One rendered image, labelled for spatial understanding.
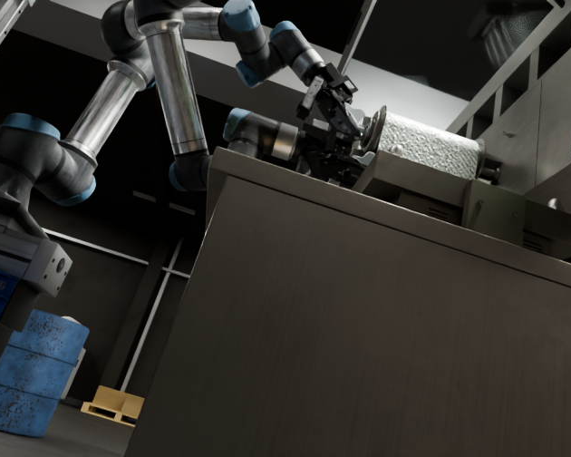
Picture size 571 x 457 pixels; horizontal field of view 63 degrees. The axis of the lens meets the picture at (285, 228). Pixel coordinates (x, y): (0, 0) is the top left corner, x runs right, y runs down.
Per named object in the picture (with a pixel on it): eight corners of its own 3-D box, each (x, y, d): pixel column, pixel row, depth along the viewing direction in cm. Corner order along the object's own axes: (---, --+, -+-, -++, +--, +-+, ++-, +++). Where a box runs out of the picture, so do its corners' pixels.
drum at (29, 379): (50, 434, 424) (94, 332, 462) (35, 442, 367) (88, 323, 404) (-24, 414, 414) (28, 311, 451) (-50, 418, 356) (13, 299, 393)
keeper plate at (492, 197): (459, 238, 78) (466, 183, 82) (514, 257, 79) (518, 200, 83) (467, 234, 76) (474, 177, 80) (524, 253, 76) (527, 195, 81)
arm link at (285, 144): (274, 143, 97) (268, 162, 105) (295, 150, 98) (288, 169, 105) (284, 115, 100) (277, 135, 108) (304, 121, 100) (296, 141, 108)
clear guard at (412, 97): (324, 113, 221) (324, 112, 221) (398, 190, 213) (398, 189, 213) (423, -116, 125) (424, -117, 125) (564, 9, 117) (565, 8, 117)
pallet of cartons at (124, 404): (156, 430, 910) (165, 404, 928) (153, 432, 826) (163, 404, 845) (89, 410, 899) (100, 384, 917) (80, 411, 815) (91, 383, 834)
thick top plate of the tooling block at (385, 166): (345, 213, 94) (351, 188, 97) (528, 274, 97) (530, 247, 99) (372, 178, 79) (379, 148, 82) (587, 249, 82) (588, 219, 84)
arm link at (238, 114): (219, 149, 103) (232, 118, 107) (267, 165, 104) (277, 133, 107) (221, 130, 96) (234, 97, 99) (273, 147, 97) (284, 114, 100)
